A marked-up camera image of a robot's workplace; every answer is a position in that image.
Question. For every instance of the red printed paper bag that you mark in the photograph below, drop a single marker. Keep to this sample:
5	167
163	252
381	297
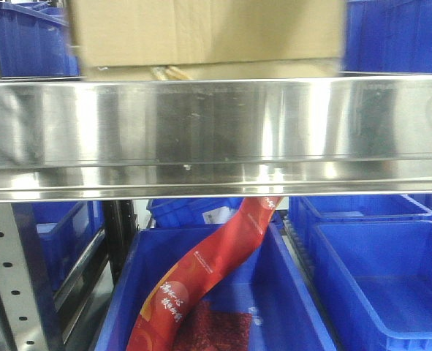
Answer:
198	271

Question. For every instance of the large brown cardboard box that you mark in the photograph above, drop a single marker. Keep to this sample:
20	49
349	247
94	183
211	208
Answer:
207	40

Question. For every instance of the blue bin upper left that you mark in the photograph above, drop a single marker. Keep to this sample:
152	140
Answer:
35	41

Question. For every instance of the blue bin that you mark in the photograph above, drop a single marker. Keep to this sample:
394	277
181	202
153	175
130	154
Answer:
375	281
65	229
35	41
307	211
269	286
187	212
388	36

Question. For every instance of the blue bin lower left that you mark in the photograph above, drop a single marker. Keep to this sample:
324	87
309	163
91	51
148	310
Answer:
65	229

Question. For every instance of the blue bin back centre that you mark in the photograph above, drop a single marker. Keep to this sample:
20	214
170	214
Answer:
187	212

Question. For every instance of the stainless steel shelf rail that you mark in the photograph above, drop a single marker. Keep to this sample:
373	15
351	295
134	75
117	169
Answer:
77	140

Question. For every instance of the blue bin lower right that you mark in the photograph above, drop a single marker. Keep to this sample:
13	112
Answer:
375	281

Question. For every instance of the perforated steel shelf upright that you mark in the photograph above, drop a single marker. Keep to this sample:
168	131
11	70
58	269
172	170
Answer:
28	318

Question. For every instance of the blue bin lower centre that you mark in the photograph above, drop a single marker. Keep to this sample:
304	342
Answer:
269	286

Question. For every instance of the blue bin back right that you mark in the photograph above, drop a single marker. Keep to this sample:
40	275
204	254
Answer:
307	211

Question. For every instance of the blue bin upper right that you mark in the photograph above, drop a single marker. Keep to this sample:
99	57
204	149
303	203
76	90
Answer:
388	36

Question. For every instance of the dark red textured pouch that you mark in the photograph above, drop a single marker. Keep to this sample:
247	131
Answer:
208	329

